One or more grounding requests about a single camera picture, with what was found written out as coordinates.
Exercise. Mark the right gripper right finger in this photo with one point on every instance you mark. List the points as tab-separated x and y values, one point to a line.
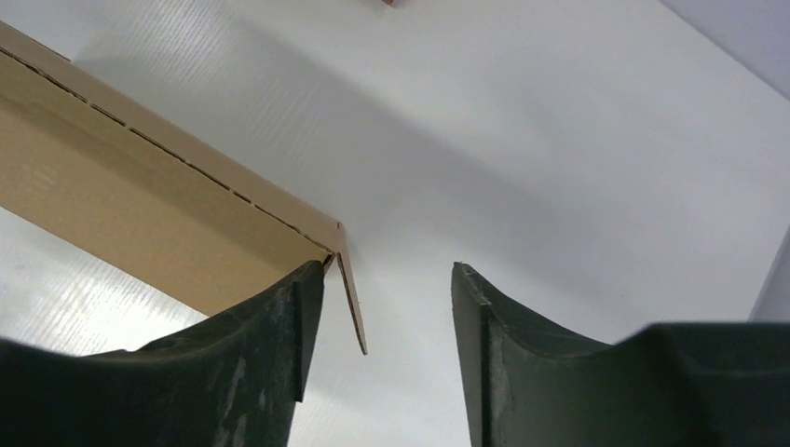
528	381

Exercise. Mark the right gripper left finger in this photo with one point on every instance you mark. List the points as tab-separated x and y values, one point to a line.
233	379

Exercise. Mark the brown cardboard box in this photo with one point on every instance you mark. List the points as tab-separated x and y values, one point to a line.
95	168

